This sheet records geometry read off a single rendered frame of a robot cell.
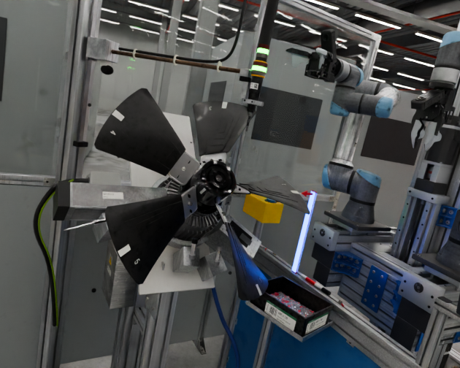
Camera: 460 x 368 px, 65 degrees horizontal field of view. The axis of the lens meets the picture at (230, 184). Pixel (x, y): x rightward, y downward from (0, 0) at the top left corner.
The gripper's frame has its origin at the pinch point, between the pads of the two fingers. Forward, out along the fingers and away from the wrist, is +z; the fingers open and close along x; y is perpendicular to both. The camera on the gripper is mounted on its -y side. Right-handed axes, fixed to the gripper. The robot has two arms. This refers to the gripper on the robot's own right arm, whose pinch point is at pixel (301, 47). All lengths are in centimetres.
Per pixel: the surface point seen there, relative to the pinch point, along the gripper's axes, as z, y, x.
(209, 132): 19.7, 32.7, 14.7
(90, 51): 47, 13, 56
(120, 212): 57, 53, -5
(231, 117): 13.1, 26.6, 12.7
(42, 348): 51, 141, 64
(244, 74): 19.8, 12.7, 2.3
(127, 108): 49, 29, 17
